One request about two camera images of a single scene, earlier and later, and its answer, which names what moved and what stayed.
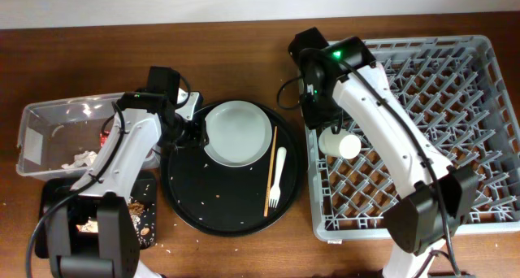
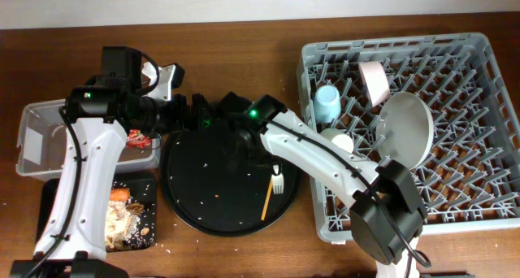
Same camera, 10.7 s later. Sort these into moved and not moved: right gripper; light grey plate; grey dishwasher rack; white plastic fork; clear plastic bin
Moved: right gripper; light grey plate; white plastic fork
Not moved: clear plastic bin; grey dishwasher rack
